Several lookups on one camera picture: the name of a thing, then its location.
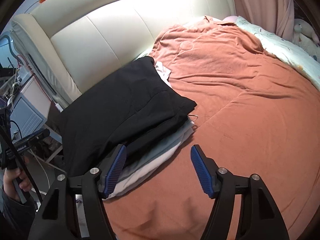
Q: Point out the white blue storage box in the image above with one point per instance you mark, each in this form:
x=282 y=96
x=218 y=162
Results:
x=30 y=109

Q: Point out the grey plush toy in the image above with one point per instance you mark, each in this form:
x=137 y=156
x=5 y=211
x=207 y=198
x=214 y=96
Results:
x=306 y=38

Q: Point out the left pink curtain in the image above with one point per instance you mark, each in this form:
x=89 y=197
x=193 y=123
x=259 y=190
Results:
x=275 y=16

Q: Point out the orange-brown bed blanket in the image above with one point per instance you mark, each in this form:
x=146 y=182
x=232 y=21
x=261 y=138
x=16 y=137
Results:
x=255 y=114

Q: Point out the stack of folded clothes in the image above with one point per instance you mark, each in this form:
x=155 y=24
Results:
x=155 y=149

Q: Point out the person left hand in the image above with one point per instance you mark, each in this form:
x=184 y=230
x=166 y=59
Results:
x=8 y=183

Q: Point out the cream padded headboard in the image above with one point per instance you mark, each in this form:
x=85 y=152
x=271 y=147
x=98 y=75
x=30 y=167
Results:
x=73 y=44

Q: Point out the white quilt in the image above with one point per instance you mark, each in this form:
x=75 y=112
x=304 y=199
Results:
x=284 y=50

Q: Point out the large black jacket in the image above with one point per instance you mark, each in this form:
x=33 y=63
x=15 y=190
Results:
x=82 y=131

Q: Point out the dark sleeve left forearm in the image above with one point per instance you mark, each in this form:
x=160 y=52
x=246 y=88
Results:
x=16 y=217

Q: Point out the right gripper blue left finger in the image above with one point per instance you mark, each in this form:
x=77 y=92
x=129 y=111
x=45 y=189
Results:
x=111 y=168

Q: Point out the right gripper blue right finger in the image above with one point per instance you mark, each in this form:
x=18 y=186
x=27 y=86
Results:
x=206 y=171

